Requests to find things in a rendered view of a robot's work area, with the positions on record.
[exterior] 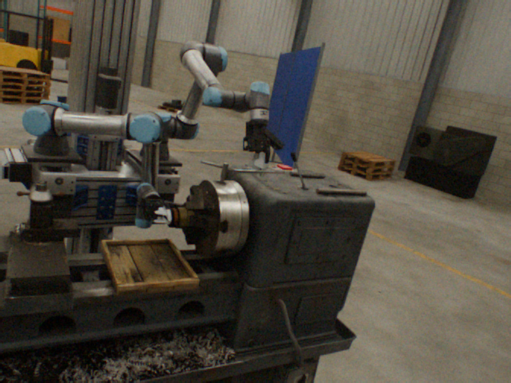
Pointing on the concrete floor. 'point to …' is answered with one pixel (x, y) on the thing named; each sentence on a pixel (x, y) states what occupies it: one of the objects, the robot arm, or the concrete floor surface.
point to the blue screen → (293, 99)
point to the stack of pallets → (23, 85)
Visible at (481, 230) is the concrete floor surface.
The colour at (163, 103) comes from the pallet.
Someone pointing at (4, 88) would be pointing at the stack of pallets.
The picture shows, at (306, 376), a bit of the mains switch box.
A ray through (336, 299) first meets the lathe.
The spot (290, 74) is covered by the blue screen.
